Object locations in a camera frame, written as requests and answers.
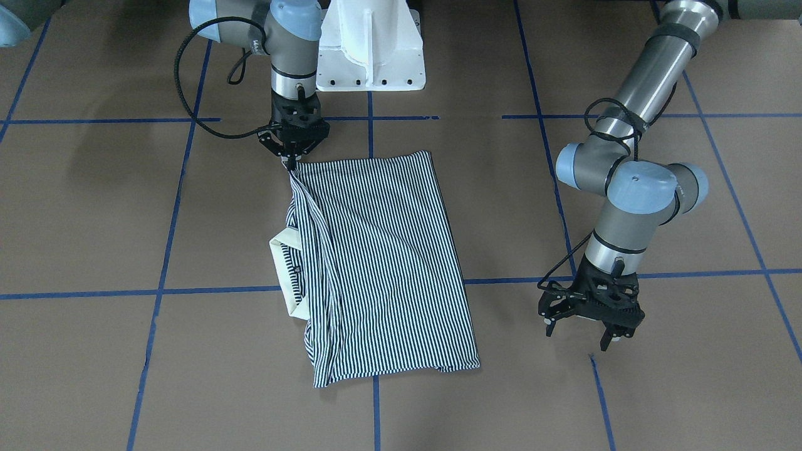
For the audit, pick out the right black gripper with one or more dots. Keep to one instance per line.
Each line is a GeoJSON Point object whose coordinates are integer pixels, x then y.
{"type": "Point", "coordinates": [269, 139]}

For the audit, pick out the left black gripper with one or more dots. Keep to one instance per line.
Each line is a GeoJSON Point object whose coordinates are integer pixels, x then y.
{"type": "Point", "coordinates": [554, 305]}

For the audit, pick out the navy white striped polo shirt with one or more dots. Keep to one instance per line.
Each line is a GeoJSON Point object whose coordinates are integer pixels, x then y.
{"type": "Point", "coordinates": [367, 260]}

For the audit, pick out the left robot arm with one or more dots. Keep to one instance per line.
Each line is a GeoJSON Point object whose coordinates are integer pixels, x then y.
{"type": "Point", "coordinates": [639, 195]}

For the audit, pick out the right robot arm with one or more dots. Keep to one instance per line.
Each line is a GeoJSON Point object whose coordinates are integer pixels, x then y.
{"type": "Point", "coordinates": [288, 32]}

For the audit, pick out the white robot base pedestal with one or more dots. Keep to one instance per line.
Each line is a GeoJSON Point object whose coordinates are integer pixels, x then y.
{"type": "Point", "coordinates": [372, 46]}

